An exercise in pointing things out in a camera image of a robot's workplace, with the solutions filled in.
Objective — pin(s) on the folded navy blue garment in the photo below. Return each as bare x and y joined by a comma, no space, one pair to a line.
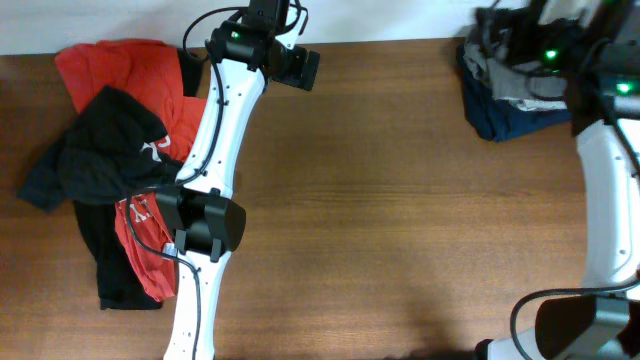
498,120

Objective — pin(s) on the black t-shirt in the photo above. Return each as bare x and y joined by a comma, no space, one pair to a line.
96,163

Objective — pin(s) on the red t-shirt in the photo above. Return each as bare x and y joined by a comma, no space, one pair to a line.
164,81

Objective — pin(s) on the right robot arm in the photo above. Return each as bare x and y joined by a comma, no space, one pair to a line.
594,45

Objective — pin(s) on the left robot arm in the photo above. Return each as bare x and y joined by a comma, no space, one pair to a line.
255,46

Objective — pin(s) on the grey shorts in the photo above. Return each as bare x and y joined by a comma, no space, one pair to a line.
527,94

